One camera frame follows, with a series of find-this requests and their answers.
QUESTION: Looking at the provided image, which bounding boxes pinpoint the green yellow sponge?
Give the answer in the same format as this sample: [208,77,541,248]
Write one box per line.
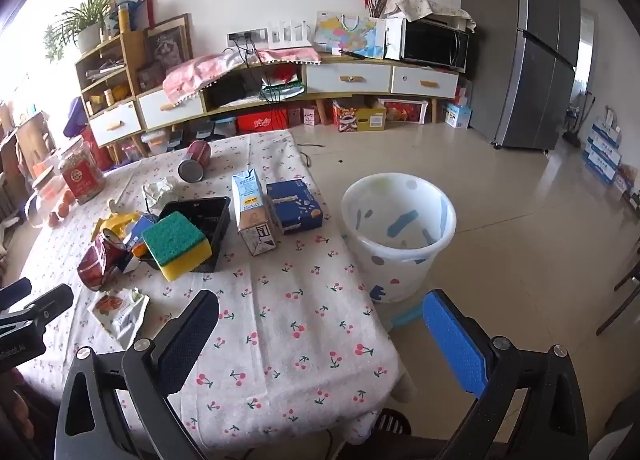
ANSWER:
[141,211,213,282]

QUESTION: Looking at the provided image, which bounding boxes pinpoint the cherry print tablecloth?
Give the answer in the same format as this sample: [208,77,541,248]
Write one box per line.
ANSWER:
[15,129,416,446]

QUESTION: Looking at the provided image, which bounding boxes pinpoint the white picket fence rack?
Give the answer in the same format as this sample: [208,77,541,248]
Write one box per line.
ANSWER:
[266,19,313,50]

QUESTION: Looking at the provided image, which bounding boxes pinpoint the yellow wrapper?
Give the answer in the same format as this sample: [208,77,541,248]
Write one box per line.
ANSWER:
[92,211,143,243]

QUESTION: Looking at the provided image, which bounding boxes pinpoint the clear glass jar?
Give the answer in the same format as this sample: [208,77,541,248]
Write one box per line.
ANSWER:
[25,167,66,228]

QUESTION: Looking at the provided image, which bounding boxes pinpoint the dark blue box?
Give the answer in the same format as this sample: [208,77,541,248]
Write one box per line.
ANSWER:
[265,179,324,236]

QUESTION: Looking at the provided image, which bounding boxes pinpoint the red drink can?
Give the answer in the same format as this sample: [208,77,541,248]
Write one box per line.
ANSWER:
[178,140,213,184]

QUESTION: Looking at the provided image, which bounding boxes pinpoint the potted green plant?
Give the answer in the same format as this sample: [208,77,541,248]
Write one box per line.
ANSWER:
[42,0,128,61]

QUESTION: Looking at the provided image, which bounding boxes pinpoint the black electronic box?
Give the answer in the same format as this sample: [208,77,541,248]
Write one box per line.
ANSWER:
[206,73,263,108]

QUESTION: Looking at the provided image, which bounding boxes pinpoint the red label nut jar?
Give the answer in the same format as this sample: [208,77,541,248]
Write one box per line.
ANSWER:
[57,140,107,205]

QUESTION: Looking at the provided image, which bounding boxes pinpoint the framed picture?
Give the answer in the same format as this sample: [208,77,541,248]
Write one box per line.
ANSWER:
[145,14,193,72]

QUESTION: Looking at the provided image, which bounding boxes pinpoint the black microwave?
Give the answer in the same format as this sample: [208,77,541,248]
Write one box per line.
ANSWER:
[400,18,471,74]

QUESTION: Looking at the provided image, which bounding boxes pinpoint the pink cloth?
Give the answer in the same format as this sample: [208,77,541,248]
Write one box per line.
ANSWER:
[162,48,321,106]

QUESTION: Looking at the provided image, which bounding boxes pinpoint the broom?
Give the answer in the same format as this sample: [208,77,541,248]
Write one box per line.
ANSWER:
[564,93,596,147]

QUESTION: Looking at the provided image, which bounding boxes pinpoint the bundle of cables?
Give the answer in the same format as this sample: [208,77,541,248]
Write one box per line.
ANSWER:
[247,35,307,105]

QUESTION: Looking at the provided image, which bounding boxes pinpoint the wooden shelf cabinet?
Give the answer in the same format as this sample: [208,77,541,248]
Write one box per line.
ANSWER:
[75,29,148,148]

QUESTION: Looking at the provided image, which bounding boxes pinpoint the light blue plastic handle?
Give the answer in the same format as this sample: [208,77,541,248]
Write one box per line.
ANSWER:
[390,305,426,328]

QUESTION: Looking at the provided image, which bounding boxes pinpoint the dried branches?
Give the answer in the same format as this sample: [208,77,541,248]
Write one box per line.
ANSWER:
[367,0,402,20]

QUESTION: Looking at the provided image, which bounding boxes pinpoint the low wooden white cabinet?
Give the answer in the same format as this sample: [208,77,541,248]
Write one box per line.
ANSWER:
[135,51,461,132]

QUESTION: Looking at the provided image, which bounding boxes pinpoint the black slotted object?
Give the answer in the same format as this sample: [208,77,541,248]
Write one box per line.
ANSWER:
[375,409,412,437]

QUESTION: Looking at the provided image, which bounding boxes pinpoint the white patterned trash bin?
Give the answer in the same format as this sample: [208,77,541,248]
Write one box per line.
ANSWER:
[341,171,457,303]

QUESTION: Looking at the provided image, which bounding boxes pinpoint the blue lidded storage box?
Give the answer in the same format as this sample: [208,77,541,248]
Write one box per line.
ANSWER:
[192,116,237,141]

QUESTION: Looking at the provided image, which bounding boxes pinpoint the light blue milk carton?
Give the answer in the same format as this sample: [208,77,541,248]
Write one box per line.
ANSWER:
[231,169,277,257]

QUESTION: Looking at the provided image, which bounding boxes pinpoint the black plastic tray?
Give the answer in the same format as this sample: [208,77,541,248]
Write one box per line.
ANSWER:
[145,196,232,274]

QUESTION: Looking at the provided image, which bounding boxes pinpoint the dark wooden chair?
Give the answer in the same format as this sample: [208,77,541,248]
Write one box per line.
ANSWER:
[597,260,640,336]

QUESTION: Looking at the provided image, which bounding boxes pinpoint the red item in cabinet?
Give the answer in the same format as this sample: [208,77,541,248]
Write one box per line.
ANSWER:
[272,65,301,86]

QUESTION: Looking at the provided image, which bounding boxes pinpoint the red flat box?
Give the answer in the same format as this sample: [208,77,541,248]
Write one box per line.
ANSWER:
[236,110,289,134]

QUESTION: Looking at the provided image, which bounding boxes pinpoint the map print bag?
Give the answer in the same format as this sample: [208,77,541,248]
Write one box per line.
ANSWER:
[313,11,388,60]

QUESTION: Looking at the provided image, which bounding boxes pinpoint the purple cloth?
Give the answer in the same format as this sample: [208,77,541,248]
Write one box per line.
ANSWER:
[64,98,89,138]

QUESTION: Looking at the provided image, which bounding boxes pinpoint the colourful cardboard box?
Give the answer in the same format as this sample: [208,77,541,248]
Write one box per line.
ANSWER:
[332,99,387,132]

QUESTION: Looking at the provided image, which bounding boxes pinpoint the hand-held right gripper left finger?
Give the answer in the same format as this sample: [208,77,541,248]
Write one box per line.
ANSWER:
[55,290,221,460]

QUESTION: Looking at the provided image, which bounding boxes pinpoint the floral cloth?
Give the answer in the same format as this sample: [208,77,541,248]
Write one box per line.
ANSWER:
[387,0,473,25]

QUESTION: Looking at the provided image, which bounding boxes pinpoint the blue toy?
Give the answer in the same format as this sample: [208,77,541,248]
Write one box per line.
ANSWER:
[117,0,147,34]

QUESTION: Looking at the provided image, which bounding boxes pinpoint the white crate red picture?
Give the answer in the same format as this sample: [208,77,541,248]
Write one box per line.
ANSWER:
[377,98,431,124]

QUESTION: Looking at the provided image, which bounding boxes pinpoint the white paper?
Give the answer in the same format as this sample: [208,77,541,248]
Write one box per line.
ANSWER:
[143,177,180,213]

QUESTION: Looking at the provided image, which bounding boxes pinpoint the blue white carton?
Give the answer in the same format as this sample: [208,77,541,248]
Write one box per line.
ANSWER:
[586,137,622,168]
[582,153,617,186]
[591,123,622,148]

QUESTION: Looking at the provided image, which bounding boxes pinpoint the crushed red carton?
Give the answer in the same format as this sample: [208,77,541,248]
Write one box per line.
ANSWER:
[76,229,142,291]

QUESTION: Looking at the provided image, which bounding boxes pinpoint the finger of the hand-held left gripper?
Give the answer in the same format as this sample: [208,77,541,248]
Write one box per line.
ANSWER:
[0,284,75,336]
[0,279,33,313]

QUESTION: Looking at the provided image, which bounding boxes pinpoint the person's left hand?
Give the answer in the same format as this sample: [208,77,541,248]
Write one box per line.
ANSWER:
[0,372,33,441]

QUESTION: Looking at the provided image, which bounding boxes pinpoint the grey refrigerator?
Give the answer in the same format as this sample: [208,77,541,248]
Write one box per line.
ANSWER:
[460,0,583,151]

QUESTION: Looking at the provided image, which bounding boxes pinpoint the wall power strip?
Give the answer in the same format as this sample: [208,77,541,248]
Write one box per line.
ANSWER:
[227,30,268,48]

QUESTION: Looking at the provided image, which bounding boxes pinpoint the mop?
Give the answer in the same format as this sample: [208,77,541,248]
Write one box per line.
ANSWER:
[622,179,640,212]

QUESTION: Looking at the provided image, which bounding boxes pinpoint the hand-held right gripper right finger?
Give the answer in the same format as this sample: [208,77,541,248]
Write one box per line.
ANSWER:
[422,289,591,460]

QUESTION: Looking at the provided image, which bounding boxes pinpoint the black floor cable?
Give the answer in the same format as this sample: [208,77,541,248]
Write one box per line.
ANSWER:
[299,143,326,167]

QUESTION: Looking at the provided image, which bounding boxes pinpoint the blue white box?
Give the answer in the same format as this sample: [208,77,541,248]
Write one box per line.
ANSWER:
[442,103,473,129]

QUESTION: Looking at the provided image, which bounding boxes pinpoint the white nut snack packet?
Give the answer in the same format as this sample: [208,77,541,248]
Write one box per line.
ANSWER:
[87,289,151,348]

